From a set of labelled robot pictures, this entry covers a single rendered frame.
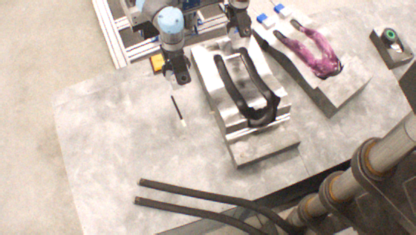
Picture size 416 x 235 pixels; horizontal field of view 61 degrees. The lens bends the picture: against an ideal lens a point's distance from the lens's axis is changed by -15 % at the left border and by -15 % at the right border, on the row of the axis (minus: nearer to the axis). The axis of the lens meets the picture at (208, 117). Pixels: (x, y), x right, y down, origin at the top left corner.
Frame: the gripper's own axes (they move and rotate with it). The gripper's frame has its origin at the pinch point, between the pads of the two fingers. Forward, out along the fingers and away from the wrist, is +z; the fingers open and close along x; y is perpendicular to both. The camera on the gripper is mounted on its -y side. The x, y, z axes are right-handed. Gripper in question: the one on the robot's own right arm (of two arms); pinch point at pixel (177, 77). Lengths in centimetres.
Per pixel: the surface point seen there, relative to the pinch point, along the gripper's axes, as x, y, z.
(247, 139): -16.8, -27.6, 9.0
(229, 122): -11.6, -21.8, 1.8
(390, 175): -25, -67, -59
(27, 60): 85, 106, 95
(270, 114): -28.2, -22.2, 7.4
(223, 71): -18.7, 0.3, 7.1
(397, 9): -125, 13, 15
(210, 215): 6, -50, 7
